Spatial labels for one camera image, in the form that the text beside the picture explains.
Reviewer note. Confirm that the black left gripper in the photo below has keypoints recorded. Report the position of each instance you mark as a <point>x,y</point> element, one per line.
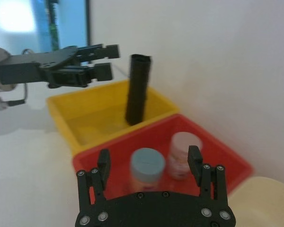
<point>23,67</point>

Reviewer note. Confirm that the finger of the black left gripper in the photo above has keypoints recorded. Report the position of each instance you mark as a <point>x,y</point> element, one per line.
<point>99,51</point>

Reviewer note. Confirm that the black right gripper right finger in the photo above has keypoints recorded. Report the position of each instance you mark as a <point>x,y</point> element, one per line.
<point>194,163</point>

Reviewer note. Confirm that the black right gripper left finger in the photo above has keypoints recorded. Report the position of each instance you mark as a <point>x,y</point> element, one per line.
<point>104,165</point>

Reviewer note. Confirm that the red plastic bin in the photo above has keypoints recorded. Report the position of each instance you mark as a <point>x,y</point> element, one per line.
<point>213,151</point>

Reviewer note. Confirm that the yellow plastic bin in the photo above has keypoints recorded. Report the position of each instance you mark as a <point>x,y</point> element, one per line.
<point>90,113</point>

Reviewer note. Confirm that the bottle with blue lid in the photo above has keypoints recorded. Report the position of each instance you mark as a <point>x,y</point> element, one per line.
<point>146,165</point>

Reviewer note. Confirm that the black cylindrical roll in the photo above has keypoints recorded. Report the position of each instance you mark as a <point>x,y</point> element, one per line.
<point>138,89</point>

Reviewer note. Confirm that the blue background panel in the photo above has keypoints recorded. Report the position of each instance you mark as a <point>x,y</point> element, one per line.
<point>43,23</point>

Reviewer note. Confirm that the cream plastic bin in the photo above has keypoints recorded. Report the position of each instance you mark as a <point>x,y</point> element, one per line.
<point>262,203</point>

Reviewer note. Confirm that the dark vertical post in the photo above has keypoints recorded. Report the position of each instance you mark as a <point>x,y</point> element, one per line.
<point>89,21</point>

